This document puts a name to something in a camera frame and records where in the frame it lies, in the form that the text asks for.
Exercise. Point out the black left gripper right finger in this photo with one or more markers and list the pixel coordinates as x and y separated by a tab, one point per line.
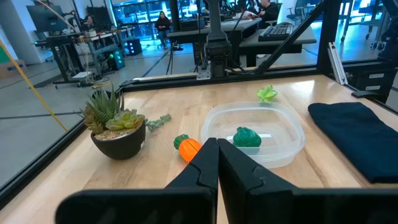
264	202

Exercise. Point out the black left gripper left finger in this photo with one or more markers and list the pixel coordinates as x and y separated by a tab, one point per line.
189	202

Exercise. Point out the orange toy carrot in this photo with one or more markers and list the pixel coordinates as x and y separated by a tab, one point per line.
188	149

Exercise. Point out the dark green toy pepper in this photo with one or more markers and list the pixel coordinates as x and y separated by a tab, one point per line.
247	137

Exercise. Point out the light green toy lettuce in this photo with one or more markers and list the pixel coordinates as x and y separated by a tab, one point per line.
266	94

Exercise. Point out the black background robot arm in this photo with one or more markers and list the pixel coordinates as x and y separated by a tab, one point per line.
388	37

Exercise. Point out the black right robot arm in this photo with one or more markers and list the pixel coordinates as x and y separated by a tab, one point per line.
217	46

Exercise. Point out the clear plastic container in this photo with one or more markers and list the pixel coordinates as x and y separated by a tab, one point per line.
280	124

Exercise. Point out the potted succulent plant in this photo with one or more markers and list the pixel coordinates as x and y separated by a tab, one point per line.
119	146

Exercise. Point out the navy folded cloth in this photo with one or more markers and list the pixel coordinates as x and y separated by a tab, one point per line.
357	137

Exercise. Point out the silver aluminium bar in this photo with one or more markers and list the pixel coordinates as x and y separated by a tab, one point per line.
337	63

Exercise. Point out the black equipment case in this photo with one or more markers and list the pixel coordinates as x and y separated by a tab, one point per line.
367	81

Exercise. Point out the lit computer tower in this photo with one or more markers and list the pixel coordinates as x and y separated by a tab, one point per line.
115	59
133	46

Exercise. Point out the white paper sheet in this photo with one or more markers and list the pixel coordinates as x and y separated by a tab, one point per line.
82	75

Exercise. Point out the grey desk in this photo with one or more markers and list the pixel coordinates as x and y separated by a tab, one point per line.
298	39
192	32

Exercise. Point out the black keyboard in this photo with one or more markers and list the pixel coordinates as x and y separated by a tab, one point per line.
276	31

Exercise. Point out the person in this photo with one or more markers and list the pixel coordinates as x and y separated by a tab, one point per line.
269	12
163	25
89	22

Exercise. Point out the blue office chair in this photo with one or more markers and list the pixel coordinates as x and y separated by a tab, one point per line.
297	11

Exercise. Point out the black standing desk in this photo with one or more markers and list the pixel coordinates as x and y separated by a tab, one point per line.
56	40

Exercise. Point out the cardboard box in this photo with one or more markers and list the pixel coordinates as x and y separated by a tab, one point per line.
12	70

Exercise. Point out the black monitor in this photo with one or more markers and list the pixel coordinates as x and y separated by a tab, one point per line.
45	18

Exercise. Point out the black frame bracket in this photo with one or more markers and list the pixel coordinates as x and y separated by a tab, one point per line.
363	94

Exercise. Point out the black aluminium frame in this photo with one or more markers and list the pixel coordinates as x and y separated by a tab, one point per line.
329	37

